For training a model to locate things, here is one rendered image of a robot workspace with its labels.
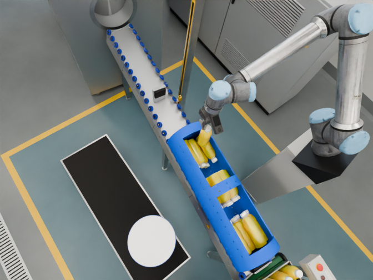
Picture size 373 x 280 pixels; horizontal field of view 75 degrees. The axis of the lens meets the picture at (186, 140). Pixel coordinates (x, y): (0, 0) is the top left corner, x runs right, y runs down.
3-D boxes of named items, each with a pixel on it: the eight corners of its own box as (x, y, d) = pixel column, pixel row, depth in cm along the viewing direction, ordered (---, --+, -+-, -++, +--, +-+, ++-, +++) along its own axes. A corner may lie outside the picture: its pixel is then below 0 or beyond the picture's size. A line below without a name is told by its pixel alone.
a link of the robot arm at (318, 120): (328, 125, 161) (324, 102, 153) (347, 136, 146) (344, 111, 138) (307, 135, 162) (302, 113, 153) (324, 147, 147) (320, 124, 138)
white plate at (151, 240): (165, 274, 135) (165, 274, 137) (181, 224, 146) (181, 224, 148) (119, 256, 136) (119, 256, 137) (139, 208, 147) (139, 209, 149)
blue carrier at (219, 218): (201, 133, 181) (206, 115, 154) (268, 244, 155) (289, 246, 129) (167, 149, 174) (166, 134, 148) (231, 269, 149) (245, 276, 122)
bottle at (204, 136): (206, 148, 155) (212, 135, 138) (196, 145, 155) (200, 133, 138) (208, 138, 158) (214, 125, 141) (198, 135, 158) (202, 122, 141)
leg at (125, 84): (129, 95, 296) (122, 60, 239) (131, 99, 295) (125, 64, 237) (125, 96, 295) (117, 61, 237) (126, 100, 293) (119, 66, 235)
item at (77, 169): (109, 139, 272) (106, 133, 258) (189, 256, 234) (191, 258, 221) (65, 164, 256) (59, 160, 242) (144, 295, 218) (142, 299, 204)
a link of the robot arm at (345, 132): (346, 138, 146) (357, -1, 110) (370, 152, 131) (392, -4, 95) (322, 145, 146) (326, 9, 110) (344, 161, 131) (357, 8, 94)
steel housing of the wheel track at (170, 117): (136, 49, 246) (134, 21, 215) (256, 255, 183) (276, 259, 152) (110, 58, 238) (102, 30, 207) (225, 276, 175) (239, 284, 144)
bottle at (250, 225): (267, 241, 142) (250, 211, 147) (266, 244, 136) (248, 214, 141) (256, 246, 144) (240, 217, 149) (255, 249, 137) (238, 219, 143)
